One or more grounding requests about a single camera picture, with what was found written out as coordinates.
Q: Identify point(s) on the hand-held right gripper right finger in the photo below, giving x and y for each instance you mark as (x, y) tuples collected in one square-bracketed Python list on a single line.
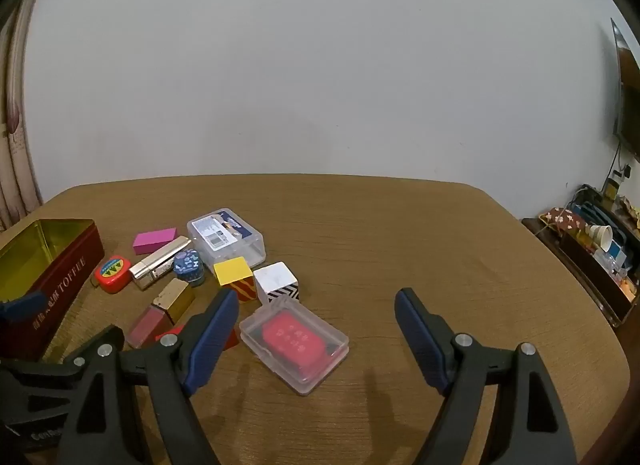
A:
[(421, 340)]

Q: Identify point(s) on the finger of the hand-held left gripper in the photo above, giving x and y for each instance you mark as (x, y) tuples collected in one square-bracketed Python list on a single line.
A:
[(35, 375), (21, 306)]

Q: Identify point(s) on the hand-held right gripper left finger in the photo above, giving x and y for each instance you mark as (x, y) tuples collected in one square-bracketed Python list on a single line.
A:
[(212, 340)]

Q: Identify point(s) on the red rectangular block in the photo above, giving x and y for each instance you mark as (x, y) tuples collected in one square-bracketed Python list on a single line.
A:
[(231, 340)]

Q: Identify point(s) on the red and gold tin box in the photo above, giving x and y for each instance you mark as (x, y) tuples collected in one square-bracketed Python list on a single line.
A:
[(60, 290)]

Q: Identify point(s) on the gold rectangular block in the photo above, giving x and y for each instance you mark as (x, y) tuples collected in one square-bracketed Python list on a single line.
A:
[(175, 297)]

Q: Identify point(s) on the yellow red-striped cube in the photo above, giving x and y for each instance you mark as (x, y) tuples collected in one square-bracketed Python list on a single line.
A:
[(232, 270)]

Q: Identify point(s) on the blue hexagonal tin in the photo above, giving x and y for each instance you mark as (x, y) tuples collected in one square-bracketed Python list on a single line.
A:
[(187, 265)]

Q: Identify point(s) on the clear case with red insert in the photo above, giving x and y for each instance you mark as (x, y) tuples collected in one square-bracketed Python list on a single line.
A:
[(292, 340)]

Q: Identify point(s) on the white black-zigzag cube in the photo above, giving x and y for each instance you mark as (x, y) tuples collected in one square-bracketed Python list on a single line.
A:
[(272, 277)]

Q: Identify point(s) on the clear plastic box with label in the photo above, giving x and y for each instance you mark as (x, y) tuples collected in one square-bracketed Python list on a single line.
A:
[(225, 235)]

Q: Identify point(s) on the dark pink rectangular block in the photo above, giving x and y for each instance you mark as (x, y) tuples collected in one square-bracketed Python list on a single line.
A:
[(145, 327)]

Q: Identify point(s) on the beige patterned curtain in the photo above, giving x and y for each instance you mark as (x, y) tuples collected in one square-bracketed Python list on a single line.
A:
[(15, 170)]

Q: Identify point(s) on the dark wooden sideboard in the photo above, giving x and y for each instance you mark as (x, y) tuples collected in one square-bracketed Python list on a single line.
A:
[(590, 275)]

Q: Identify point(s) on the floral patterned cloth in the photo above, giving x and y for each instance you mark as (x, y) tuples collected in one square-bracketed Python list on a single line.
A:
[(562, 220)]

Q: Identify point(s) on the paper cup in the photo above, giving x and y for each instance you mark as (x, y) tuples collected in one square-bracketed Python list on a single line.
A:
[(599, 236)]

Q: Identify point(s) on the wall-mounted television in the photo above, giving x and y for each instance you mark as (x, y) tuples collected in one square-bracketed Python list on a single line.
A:
[(631, 105)]

